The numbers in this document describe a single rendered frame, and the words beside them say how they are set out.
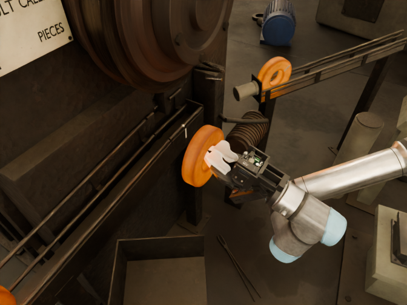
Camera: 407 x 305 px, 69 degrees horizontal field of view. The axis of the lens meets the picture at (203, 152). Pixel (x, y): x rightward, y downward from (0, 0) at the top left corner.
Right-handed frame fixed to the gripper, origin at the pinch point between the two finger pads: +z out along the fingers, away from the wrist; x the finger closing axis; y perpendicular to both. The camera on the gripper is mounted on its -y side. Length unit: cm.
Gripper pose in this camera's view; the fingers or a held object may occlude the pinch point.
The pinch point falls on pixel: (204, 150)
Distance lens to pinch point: 72.4
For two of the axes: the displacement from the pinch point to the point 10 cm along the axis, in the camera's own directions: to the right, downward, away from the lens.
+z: -8.2, -5.5, 1.5
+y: 2.2, -5.5, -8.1
